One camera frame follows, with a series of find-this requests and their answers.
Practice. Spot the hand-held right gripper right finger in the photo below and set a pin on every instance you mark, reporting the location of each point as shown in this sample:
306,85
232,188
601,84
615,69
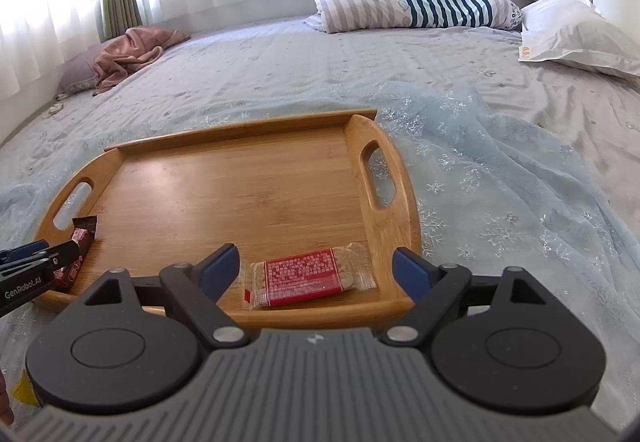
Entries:
407,272

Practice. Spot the grey patterned bed sheet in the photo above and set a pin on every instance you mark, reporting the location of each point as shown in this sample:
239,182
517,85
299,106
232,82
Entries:
300,66

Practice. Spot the striped pillow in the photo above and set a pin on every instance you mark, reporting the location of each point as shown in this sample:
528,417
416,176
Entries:
400,4

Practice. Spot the small round object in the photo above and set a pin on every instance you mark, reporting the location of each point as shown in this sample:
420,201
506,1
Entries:
52,109

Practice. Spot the clear packet with red label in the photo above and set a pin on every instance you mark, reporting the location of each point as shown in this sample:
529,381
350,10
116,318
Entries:
300,277

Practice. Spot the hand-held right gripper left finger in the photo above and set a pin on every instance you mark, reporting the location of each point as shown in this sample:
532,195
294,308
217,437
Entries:
220,268

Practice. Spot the white pillow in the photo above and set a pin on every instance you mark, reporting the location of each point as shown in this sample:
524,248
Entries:
575,36

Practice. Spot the purple pillow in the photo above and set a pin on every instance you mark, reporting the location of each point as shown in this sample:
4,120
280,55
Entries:
77,71

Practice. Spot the yellow snack packet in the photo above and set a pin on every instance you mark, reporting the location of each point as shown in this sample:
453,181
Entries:
22,389

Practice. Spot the pink crumpled cloth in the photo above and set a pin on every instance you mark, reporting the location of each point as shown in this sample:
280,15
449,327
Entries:
130,54

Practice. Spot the red chocolate bar packet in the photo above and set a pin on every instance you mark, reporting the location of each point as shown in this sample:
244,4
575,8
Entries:
82,239

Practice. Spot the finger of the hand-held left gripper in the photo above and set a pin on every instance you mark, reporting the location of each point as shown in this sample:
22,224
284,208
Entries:
22,252
62,254

